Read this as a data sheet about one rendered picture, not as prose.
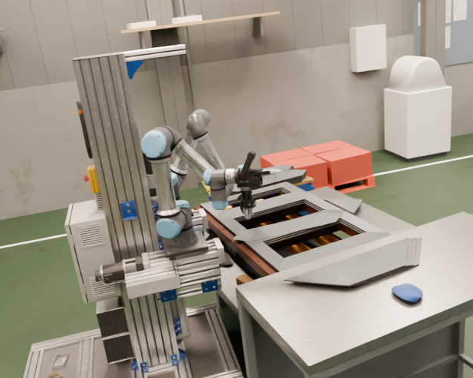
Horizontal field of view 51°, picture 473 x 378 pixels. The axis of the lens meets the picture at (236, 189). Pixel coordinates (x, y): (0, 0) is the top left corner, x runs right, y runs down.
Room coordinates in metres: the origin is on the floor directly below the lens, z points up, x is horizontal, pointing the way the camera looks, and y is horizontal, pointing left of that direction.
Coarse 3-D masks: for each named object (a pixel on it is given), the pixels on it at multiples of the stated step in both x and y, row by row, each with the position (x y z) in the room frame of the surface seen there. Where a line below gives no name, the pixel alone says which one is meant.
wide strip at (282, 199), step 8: (296, 192) 3.51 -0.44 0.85; (264, 200) 3.42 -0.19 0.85; (272, 200) 3.40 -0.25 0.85; (280, 200) 3.38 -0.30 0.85; (288, 200) 3.36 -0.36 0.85; (296, 200) 3.34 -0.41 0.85; (232, 208) 3.33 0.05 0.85; (256, 208) 3.28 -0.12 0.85; (264, 208) 3.26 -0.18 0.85; (224, 216) 3.21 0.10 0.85; (232, 216) 3.19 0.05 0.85; (240, 216) 3.17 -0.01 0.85
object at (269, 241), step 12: (264, 192) 3.61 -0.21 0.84; (276, 192) 3.63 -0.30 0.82; (288, 192) 3.56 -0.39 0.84; (228, 204) 3.49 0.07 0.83; (288, 204) 3.31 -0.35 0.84; (300, 204) 3.33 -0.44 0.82; (312, 204) 3.25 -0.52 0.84; (252, 216) 3.20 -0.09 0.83; (312, 228) 2.86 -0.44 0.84; (324, 228) 2.88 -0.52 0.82; (348, 228) 2.84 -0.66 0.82; (264, 240) 2.75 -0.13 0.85; (276, 240) 2.76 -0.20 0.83
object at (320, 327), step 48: (384, 240) 2.15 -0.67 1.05; (432, 240) 2.10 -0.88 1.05; (240, 288) 1.87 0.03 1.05; (288, 288) 1.83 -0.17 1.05; (336, 288) 1.78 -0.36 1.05; (384, 288) 1.74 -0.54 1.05; (432, 288) 1.70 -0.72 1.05; (288, 336) 1.50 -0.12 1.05; (336, 336) 1.47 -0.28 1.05; (384, 336) 1.45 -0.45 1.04
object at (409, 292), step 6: (396, 288) 1.69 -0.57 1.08; (402, 288) 1.68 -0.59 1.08; (408, 288) 1.67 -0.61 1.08; (414, 288) 1.67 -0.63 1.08; (396, 294) 1.66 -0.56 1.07; (402, 294) 1.64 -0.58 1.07; (408, 294) 1.63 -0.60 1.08; (414, 294) 1.63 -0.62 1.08; (420, 294) 1.63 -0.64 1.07; (408, 300) 1.61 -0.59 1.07; (414, 300) 1.61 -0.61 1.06
